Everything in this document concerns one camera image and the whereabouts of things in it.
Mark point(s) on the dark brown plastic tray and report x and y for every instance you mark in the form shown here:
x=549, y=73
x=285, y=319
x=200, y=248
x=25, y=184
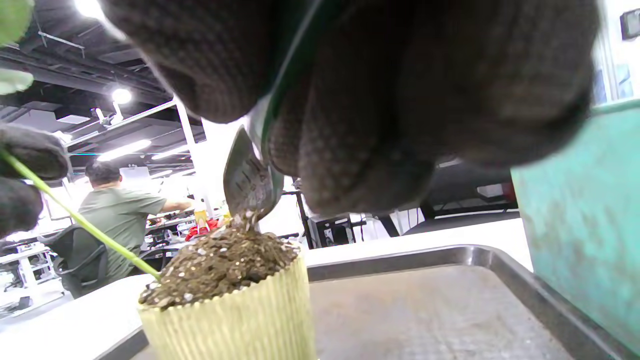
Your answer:
x=425, y=315

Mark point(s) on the person's left hand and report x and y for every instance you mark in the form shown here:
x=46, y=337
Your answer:
x=25, y=155

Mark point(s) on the black computer tower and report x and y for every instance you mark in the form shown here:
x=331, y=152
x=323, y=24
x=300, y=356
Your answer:
x=330, y=231

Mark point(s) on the white metal frame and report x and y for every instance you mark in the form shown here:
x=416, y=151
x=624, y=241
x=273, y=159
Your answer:
x=185, y=130

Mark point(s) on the brown potting mix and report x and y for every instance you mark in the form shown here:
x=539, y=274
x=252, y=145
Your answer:
x=225, y=265

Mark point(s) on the green garden trowel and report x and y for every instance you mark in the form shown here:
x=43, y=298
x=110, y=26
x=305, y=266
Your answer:
x=247, y=185

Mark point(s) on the round ceiling light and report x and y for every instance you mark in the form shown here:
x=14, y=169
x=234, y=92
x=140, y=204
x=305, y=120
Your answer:
x=121, y=95

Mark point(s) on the black mesh office chair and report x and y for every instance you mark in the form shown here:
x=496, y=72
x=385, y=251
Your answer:
x=75, y=255

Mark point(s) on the long ceiling light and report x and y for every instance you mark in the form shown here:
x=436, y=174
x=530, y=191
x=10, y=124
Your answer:
x=125, y=150

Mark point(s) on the yellow bottle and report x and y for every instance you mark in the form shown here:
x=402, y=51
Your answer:
x=200, y=215

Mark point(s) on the red artificial rose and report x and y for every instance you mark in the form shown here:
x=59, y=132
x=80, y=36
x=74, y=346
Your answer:
x=85, y=225

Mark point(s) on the red cloth item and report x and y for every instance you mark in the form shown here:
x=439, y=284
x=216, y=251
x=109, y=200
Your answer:
x=200, y=230

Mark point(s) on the person's right hand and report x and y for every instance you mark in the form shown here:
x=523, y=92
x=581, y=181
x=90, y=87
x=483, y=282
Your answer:
x=425, y=90

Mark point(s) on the yellow ribbed flower pot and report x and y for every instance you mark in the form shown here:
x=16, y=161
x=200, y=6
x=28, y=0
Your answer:
x=240, y=330

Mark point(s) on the teal plastic storage box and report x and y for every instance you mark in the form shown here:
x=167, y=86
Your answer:
x=590, y=225

